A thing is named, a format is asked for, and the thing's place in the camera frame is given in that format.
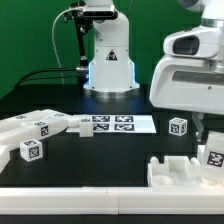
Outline white tagged cube right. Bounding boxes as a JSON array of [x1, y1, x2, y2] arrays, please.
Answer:
[[169, 117, 188, 136]]

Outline white chair seat part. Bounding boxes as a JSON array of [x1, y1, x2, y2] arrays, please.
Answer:
[[147, 156, 201, 187]]

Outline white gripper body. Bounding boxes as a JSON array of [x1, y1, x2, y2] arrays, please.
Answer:
[[150, 55, 224, 115]]

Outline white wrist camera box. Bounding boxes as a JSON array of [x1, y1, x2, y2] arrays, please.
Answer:
[[163, 26, 222, 59]]

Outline white tagged cube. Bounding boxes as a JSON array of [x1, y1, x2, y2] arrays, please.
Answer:
[[20, 139, 43, 162], [169, 117, 188, 136]]

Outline white chair side plank front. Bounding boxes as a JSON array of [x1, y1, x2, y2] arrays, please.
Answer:
[[0, 118, 68, 152]]

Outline white thin cable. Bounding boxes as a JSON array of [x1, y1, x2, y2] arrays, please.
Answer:
[[51, 7, 79, 85]]

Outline white paper tag sheet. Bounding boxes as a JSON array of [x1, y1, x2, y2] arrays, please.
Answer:
[[74, 115, 156, 133]]

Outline white tagged cube left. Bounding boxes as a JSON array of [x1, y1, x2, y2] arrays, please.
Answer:
[[20, 139, 43, 162]]

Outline white front fence bar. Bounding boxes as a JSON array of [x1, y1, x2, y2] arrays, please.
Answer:
[[0, 186, 224, 215]]

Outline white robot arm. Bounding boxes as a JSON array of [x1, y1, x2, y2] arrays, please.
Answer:
[[84, 0, 224, 133]]

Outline black cables on table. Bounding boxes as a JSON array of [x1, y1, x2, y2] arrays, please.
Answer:
[[14, 66, 89, 88]]

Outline white chair side plank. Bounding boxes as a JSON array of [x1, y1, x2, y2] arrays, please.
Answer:
[[0, 109, 71, 131], [0, 118, 68, 152]]

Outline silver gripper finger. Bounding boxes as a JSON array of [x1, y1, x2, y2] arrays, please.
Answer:
[[192, 112, 204, 141]]

